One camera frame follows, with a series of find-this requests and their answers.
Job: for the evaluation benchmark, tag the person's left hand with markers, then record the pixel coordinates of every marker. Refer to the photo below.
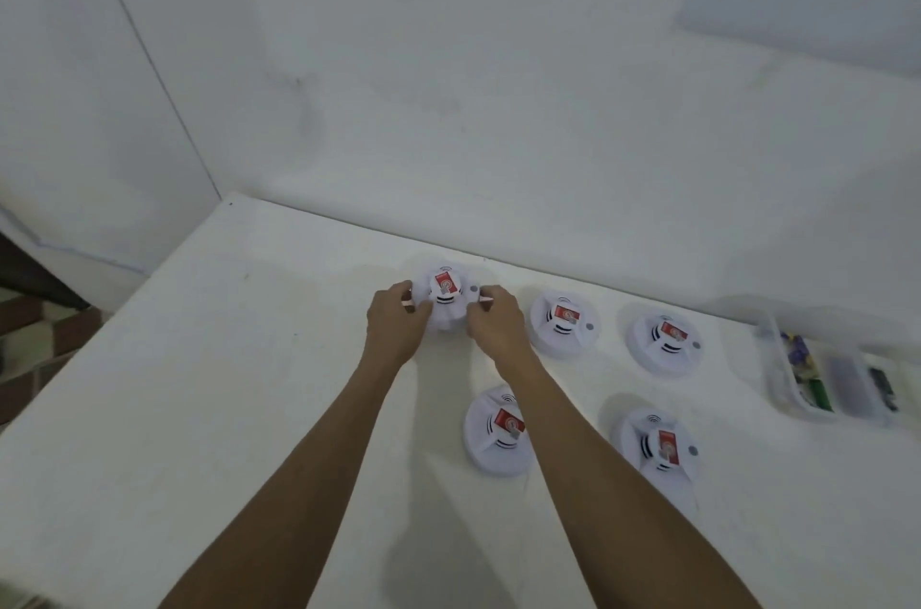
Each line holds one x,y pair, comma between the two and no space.
396,331

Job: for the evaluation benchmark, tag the clear plastic container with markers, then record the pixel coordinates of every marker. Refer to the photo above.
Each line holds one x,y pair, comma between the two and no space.
773,371
849,378

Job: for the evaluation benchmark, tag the black battery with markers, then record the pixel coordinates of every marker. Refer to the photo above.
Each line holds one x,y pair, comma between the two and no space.
883,385

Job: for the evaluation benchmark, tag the pile of assorted batteries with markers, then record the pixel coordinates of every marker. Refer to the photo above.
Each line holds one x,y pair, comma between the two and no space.
806,367

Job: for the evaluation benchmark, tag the person's right hand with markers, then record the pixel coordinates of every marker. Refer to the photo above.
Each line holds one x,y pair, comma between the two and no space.
504,335

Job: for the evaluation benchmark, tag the person's right forearm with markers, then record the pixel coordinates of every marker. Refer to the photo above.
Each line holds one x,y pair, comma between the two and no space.
626,508

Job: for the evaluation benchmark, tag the person's left forearm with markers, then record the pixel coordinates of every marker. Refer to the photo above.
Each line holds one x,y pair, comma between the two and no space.
288,508

